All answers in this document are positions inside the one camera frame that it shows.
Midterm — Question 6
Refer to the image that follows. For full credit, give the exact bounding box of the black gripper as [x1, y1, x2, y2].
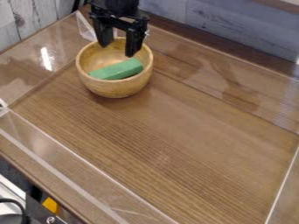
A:
[90, 3, 150, 58]

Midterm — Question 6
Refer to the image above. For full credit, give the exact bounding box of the green rectangular block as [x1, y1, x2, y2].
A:
[88, 58, 144, 81]

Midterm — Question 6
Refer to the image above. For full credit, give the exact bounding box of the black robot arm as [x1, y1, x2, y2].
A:
[88, 0, 150, 57]

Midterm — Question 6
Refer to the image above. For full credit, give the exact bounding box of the brown wooden bowl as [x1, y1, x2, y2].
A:
[76, 37, 154, 98]

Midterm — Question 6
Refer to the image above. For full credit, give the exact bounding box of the black device with yellow label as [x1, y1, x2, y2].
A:
[26, 194, 82, 224]

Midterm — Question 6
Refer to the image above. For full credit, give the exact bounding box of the clear acrylic corner bracket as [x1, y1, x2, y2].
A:
[75, 10, 99, 42]

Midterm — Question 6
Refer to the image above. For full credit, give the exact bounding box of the clear acrylic tray wall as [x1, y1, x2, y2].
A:
[0, 100, 179, 224]

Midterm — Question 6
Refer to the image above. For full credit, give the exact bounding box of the black cable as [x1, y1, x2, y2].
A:
[0, 197, 31, 224]

